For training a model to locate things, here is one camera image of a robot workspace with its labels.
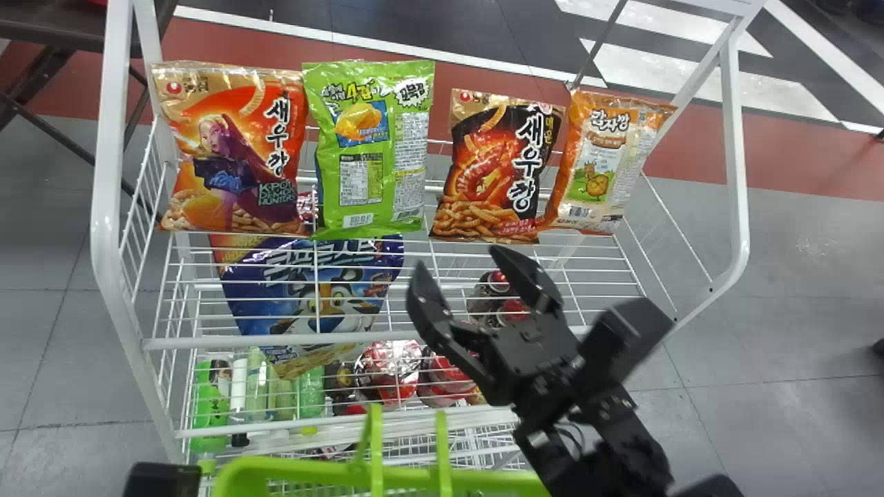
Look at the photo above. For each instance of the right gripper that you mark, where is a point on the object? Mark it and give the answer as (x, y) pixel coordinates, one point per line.
(532, 359)

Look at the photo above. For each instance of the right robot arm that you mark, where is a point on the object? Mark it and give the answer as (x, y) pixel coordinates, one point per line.
(608, 449)

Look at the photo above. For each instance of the black can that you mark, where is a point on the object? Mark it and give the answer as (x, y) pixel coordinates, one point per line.
(487, 297)

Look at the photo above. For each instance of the red noodle cup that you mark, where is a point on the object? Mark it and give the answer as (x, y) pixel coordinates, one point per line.
(390, 369)
(445, 383)

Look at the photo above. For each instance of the black and red snack packet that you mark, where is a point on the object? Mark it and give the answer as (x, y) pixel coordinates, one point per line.
(494, 172)

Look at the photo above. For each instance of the blue cereal bag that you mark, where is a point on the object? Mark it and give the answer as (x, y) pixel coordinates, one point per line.
(311, 290)

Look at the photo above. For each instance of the green snack packet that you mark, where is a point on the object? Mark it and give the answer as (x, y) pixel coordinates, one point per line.
(373, 159)

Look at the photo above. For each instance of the orange and beige snack packet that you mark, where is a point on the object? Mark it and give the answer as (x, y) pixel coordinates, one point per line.
(604, 166)

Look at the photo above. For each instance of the pale green bottle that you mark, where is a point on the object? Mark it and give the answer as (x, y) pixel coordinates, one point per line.
(309, 393)

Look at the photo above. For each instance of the green basket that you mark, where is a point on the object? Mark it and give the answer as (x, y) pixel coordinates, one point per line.
(359, 480)

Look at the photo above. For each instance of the dark side table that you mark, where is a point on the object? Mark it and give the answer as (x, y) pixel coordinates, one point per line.
(55, 27)

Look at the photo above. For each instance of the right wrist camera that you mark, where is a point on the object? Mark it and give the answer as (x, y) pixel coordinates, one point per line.
(625, 338)

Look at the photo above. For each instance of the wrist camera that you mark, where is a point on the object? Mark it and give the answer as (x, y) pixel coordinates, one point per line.
(625, 338)
(162, 481)

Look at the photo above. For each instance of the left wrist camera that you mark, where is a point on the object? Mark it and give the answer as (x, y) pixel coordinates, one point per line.
(162, 481)

